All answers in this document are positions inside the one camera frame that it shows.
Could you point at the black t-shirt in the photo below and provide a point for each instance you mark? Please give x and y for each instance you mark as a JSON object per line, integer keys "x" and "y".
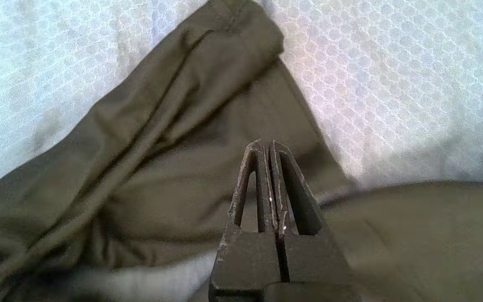
{"x": 141, "y": 167}

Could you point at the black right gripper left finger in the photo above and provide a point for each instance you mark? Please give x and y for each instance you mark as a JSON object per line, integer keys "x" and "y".
{"x": 245, "y": 260}

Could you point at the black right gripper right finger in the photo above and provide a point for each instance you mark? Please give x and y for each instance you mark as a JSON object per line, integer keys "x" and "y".
{"x": 317, "y": 260}

